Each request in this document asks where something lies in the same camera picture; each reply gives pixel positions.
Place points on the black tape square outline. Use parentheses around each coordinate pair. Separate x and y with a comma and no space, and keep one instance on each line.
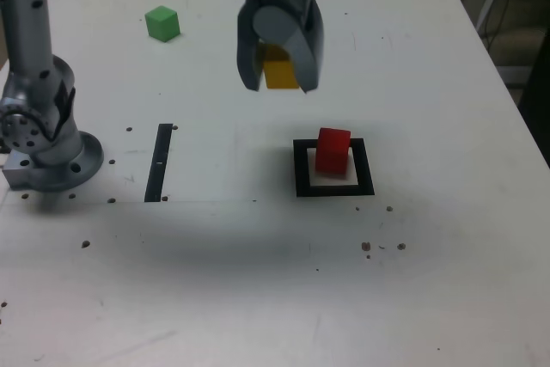
(301,169)

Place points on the grey flat plate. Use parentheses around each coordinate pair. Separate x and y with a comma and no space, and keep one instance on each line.
(515,75)

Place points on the black tape strip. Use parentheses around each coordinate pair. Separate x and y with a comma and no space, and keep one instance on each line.
(157,148)

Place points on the red cube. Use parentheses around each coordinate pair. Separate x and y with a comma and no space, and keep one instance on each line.
(331,154)

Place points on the green cube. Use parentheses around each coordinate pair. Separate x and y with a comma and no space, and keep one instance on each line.
(162,25)

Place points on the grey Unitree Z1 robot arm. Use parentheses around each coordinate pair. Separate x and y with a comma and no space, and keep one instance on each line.
(47,156)

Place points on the yellow cube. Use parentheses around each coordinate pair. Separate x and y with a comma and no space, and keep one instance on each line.
(279,75)

